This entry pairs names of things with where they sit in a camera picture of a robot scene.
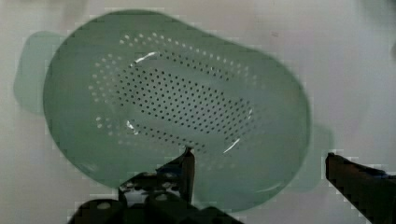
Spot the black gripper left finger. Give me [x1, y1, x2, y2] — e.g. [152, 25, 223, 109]
[67, 147, 243, 224]

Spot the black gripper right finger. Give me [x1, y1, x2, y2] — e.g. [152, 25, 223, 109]
[325, 153, 396, 224]

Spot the green oval plastic strainer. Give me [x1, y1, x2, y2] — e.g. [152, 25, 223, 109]
[13, 9, 332, 212]

